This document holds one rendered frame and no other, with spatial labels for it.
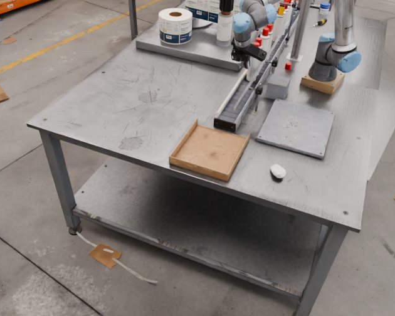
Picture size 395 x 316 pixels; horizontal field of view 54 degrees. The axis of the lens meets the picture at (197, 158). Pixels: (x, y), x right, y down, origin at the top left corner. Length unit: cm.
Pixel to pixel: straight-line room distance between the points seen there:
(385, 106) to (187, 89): 103
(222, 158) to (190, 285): 85
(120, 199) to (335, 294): 131
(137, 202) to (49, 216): 62
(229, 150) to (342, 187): 49
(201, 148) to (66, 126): 64
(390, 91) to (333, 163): 76
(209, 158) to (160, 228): 66
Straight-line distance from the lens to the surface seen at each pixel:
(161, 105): 199
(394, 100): 234
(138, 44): 253
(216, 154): 169
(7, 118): 359
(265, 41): 223
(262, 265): 209
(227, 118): 182
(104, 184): 245
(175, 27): 242
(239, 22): 173
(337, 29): 202
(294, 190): 160
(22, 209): 275
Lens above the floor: 194
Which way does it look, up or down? 42 degrees down
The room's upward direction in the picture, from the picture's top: 3 degrees clockwise
